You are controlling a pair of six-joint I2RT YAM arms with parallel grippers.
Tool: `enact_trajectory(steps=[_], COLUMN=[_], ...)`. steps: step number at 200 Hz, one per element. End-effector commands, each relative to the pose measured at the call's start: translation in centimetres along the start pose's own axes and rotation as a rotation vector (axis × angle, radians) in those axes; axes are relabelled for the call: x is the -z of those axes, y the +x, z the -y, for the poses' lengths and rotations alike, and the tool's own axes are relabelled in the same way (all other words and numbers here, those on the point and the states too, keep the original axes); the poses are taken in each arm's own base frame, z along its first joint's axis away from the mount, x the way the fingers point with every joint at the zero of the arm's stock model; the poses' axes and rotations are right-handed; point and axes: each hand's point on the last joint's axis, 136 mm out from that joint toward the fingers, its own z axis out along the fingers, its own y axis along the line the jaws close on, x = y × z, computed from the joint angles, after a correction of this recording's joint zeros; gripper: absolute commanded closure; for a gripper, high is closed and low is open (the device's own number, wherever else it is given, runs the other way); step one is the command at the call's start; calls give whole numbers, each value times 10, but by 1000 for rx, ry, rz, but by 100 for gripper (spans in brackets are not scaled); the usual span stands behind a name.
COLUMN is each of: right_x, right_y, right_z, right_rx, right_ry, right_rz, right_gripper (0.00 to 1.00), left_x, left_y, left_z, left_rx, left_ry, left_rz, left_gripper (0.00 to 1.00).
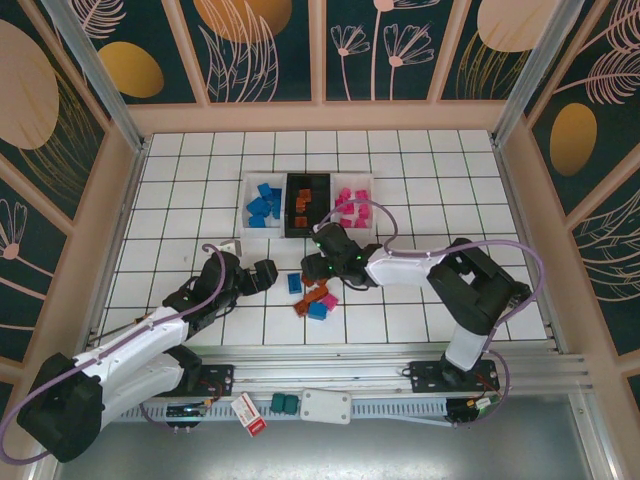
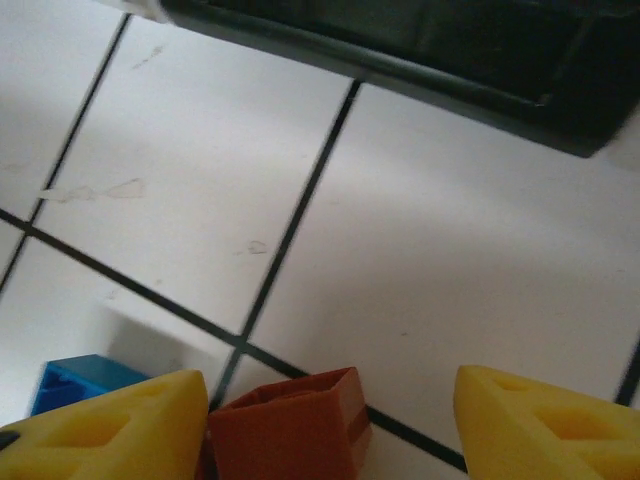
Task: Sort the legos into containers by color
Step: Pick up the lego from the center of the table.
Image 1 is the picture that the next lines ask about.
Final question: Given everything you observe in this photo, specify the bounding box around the black plastic container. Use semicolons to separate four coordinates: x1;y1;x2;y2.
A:
283;172;334;240

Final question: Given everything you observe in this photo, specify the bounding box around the white plastic container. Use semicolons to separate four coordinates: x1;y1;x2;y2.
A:
329;172;376;236
240;172;289;239

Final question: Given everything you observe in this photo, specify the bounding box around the aluminium table edge strip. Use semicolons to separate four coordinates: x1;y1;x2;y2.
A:
87;142;150;351
492;142;564;351

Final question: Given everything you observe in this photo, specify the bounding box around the white plastic box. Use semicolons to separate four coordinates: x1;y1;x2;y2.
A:
299;388;353;426

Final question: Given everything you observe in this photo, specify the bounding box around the red and white tag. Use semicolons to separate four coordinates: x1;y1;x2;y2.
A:
231;392;269;439

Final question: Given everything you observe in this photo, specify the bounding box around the small circuit board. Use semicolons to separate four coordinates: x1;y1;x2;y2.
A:
447;397;504;426
164;403;211;420

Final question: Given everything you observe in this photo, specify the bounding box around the grey metal panel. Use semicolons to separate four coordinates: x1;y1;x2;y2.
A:
49;419;601;480

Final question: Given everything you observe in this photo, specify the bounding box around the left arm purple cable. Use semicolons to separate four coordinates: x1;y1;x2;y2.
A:
0;243;226;466

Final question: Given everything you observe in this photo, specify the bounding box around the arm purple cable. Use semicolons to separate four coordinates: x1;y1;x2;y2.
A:
0;243;226;466
314;199;546;429

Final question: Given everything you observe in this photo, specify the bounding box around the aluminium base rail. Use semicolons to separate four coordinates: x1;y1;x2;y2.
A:
47;342;596;401

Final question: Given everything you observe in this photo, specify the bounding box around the grey slotted cable duct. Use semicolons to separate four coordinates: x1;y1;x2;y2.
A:
67;392;501;429

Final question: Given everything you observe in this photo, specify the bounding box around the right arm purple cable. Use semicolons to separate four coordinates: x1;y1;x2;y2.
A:
314;199;546;429

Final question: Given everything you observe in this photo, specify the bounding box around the aluminium corner post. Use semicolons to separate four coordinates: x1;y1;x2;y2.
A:
40;0;151;154
490;0;577;149

